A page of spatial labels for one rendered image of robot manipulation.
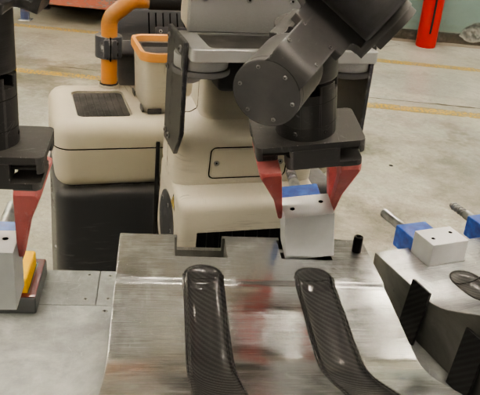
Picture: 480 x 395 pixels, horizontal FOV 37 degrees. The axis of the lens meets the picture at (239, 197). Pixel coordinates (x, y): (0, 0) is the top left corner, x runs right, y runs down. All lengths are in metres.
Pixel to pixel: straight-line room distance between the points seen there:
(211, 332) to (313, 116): 0.21
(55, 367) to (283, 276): 0.24
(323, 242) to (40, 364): 0.30
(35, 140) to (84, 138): 0.72
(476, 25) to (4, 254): 5.83
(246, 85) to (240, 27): 0.41
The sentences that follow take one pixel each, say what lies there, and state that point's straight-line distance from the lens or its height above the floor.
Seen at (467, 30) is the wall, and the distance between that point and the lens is 6.27.
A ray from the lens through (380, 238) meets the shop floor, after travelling 2.77.
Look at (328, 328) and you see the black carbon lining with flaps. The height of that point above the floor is 0.88.
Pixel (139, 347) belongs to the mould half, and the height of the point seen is 0.88.
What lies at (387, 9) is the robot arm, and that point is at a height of 1.16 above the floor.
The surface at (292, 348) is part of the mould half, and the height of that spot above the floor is 0.88.
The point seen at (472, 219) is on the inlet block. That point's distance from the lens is 0.95.
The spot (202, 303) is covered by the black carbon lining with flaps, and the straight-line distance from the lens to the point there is 0.67.
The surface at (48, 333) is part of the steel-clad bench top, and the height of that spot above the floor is 0.80.
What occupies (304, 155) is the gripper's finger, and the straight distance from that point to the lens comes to 0.66.
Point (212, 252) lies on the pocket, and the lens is 0.77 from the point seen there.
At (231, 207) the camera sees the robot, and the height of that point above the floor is 0.79.
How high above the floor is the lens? 1.26
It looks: 25 degrees down
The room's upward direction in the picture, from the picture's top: 5 degrees clockwise
